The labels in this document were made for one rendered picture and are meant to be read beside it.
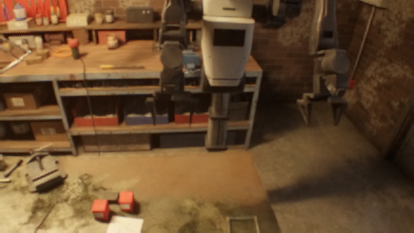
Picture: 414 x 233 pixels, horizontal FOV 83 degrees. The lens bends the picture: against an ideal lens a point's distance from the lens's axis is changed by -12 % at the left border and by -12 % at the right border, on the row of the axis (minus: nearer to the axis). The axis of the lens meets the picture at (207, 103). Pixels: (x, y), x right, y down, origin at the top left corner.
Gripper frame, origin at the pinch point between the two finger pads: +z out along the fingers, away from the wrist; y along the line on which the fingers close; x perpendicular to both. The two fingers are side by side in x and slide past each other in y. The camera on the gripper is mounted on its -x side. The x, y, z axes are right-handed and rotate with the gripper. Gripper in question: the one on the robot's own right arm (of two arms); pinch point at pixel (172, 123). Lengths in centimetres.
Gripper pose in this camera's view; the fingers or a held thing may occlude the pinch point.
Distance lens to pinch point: 75.1
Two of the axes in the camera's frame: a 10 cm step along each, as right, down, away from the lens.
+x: -0.9, -0.3, 10.0
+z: -0.1, 10.0, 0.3
